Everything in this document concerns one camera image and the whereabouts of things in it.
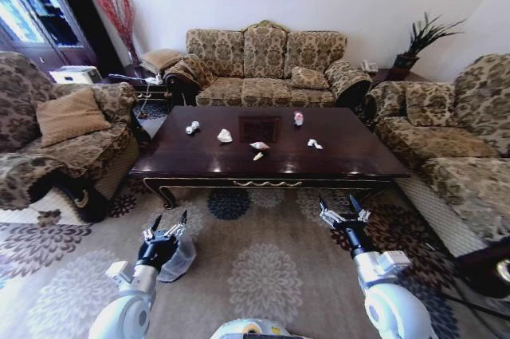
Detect floral square cushion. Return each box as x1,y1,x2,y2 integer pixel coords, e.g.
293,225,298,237
404,82,457,128

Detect tan cushion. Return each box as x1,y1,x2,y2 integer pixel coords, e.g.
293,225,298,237
139,49,185,75

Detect floral patterned rug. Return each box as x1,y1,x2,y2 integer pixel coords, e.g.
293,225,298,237
0,177,510,339

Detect green potted plant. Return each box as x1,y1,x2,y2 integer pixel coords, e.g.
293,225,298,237
392,11,467,72

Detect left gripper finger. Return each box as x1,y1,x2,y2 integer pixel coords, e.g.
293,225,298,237
143,214,163,242
164,211,189,238

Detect plain brown cushion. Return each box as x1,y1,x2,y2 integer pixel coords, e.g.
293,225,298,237
35,87,112,149

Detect dark glass-top side table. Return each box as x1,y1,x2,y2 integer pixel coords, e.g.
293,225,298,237
108,63,173,144

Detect floral armchair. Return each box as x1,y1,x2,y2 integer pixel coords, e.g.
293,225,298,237
0,50,140,223

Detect dark corner side table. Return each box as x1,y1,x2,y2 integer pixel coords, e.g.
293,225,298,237
370,66,426,85

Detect dark wooden coffee table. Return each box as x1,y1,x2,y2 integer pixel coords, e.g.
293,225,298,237
127,105,411,210

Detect white appliance box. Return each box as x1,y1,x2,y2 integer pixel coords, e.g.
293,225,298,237
49,65,101,85

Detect dark wooden furniture piece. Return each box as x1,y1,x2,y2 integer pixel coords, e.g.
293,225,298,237
455,241,510,300

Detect floral long sofa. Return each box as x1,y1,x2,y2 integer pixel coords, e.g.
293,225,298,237
365,53,510,260

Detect floral three-seat sofa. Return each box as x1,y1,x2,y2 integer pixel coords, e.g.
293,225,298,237
163,19,374,108

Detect floral cushion on three-seater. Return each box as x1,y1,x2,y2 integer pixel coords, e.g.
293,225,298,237
289,66,331,91

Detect white power strip cable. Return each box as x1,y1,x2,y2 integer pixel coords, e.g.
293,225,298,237
108,72,165,85

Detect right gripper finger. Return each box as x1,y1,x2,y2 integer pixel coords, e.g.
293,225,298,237
318,194,342,228
349,194,372,222

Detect white robot front shell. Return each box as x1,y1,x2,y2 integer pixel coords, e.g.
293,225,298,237
210,317,296,339

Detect dark wooden glass cabinet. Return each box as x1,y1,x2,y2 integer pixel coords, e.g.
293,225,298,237
0,0,124,84

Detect red branches in vase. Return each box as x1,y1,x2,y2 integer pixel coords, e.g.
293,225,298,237
95,0,143,67

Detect black floor cable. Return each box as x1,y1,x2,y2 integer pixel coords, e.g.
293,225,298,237
437,289,510,321

